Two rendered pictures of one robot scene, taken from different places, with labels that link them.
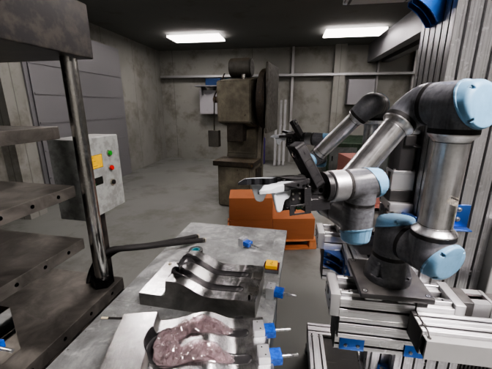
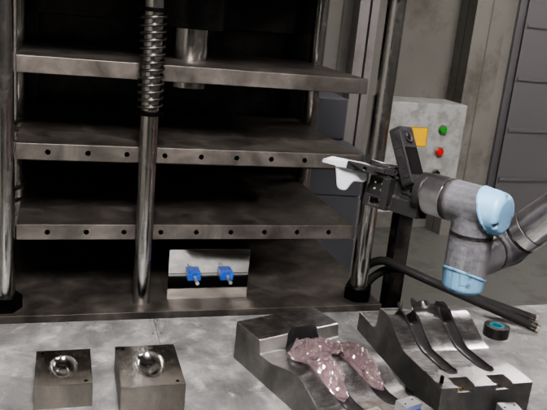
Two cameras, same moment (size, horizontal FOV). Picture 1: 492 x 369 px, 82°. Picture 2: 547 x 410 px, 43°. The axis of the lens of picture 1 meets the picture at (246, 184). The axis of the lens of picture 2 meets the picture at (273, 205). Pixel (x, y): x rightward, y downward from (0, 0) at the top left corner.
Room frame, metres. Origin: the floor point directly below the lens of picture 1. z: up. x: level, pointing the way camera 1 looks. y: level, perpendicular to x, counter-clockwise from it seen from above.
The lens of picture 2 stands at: (-0.20, -1.13, 1.73)
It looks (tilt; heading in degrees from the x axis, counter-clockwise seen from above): 16 degrees down; 61
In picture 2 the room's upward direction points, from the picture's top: 6 degrees clockwise
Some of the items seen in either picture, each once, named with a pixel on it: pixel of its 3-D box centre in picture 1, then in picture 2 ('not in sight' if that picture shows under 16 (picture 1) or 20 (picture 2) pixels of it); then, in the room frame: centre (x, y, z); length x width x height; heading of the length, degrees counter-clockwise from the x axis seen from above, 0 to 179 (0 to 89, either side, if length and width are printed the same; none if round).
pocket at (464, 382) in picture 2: (252, 294); (461, 388); (1.00, -0.03, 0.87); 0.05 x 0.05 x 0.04; 78
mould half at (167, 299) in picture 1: (205, 280); (436, 346); (1.11, 0.18, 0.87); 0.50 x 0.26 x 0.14; 78
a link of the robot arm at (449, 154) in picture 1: (441, 184); not in sight; (0.75, -0.54, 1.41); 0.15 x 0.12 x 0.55; 17
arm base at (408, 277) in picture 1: (388, 263); not in sight; (0.88, -0.50, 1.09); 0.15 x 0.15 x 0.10
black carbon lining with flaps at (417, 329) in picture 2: (207, 271); (439, 332); (1.09, 0.17, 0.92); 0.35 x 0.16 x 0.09; 78
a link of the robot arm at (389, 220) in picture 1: (394, 233); not in sight; (0.87, -0.50, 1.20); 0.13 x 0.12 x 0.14; 17
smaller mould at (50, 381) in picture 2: not in sight; (63, 377); (0.12, 0.40, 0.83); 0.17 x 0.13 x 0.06; 78
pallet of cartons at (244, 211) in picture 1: (269, 213); not in sight; (3.32, -0.29, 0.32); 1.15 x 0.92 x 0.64; 83
